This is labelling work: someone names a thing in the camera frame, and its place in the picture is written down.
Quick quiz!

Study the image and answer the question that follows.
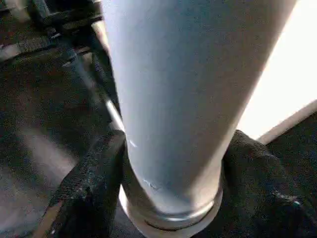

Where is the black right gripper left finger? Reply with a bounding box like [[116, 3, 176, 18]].
[[48, 130, 126, 238]]

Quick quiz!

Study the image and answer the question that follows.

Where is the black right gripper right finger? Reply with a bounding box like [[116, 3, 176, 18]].
[[222, 129, 317, 238]]

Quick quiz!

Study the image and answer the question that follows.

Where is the white plastic table top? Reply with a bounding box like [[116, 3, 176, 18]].
[[237, 0, 317, 145]]

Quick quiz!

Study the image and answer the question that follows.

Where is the white plastic table leg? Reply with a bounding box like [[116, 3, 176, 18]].
[[101, 0, 301, 238]]

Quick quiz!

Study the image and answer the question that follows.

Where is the black table mat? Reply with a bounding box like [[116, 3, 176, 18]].
[[0, 0, 317, 238]]

